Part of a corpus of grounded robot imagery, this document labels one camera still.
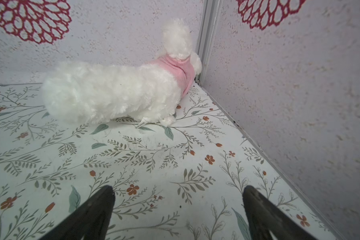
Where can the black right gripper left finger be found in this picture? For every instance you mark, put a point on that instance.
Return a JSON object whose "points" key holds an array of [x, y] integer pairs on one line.
{"points": [[89, 222]]}

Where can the white plush dog pink shirt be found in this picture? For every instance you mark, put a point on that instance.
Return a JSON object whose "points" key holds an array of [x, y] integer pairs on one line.
{"points": [[84, 93]]}

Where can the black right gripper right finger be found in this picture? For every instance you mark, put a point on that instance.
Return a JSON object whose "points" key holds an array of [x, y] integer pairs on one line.
{"points": [[266, 221]]}

